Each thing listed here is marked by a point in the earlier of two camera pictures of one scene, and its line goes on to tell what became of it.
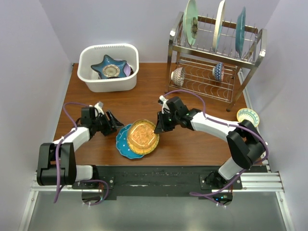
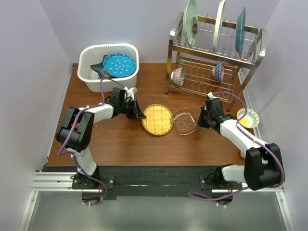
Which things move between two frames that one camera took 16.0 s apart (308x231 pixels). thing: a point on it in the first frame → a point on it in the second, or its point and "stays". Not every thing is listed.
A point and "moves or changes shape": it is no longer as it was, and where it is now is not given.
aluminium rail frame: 25,222 stays
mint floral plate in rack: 190,21 stays
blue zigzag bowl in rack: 218,71 stays
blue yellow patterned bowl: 246,113 stays
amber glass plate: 141,139 moves or changes shape
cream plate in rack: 219,25 stays
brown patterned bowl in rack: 177,76 stays
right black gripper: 161,127 → 200,122
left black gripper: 111,125 → 136,112
